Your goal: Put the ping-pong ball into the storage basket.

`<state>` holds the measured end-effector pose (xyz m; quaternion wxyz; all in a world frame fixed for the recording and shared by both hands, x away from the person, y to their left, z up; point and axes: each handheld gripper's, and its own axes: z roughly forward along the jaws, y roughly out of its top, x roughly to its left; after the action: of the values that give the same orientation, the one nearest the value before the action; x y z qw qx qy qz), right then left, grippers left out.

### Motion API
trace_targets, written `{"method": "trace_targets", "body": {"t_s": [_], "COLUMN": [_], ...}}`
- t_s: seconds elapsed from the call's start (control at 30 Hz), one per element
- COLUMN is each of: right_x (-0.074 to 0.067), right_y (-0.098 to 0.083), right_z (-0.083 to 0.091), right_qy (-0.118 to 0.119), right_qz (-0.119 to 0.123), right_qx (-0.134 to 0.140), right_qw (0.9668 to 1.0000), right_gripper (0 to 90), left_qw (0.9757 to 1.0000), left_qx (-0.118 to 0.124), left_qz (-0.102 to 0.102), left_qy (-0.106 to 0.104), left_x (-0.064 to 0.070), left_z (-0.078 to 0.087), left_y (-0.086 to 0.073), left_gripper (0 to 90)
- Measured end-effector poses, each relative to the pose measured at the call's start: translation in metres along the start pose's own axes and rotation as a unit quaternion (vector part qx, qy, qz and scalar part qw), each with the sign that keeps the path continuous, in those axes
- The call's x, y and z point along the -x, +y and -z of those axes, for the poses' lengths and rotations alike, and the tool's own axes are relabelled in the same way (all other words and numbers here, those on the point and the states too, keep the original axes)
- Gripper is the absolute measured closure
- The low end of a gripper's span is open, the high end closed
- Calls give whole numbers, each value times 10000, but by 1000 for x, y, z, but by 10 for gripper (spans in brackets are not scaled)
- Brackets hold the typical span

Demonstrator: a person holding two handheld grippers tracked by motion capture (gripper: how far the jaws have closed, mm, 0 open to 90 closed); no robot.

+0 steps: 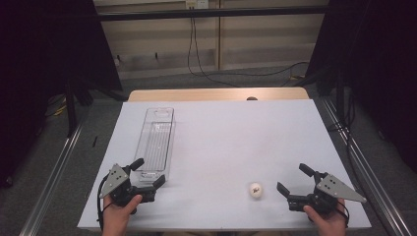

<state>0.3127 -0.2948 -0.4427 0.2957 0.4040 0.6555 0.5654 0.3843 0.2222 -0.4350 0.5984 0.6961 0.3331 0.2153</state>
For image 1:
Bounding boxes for black hanging wall cable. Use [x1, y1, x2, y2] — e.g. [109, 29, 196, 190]
[187, 16, 242, 89]

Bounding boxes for white wall socket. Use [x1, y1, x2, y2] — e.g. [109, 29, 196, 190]
[185, 0, 209, 10]

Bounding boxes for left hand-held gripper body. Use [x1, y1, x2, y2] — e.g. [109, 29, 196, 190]
[98, 162, 156, 208]

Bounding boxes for dark curtain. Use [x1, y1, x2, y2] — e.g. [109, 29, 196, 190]
[0, 0, 124, 190]
[306, 0, 417, 175]

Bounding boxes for yellow cable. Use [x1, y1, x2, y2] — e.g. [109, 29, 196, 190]
[52, 101, 69, 118]

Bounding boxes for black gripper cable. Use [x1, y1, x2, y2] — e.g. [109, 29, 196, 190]
[96, 175, 113, 230]
[335, 200, 350, 228]

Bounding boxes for person's left hand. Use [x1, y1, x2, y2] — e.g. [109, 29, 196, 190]
[102, 194, 144, 236]

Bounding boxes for black floor cable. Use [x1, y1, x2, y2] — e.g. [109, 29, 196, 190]
[196, 61, 311, 79]

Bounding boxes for person's right hand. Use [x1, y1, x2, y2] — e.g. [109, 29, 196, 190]
[303, 198, 348, 236]

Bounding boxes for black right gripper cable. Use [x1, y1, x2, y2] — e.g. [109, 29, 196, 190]
[335, 200, 350, 228]

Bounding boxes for black tripod stand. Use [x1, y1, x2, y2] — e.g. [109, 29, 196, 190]
[63, 78, 96, 139]

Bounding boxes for metal floor rail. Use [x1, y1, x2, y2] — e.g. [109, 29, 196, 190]
[19, 121, 85, 236]
[319, 96, 412, 236]

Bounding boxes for clear plastic container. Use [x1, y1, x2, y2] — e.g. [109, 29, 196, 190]
[133, 106, 177, 184]

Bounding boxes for black horizontal bar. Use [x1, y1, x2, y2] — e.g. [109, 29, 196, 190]
[97, 5, 328, 23]

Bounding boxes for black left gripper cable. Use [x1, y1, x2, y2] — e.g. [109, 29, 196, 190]
[96, 175, 113, 230]

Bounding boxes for white ball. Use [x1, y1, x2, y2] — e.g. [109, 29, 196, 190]
[248, 182, 265, 200]

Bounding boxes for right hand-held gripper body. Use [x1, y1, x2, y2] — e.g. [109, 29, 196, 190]
[287, 170, 368, 215]

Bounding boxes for white table mat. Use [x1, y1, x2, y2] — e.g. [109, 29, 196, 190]
[77, 98, 373, 230]

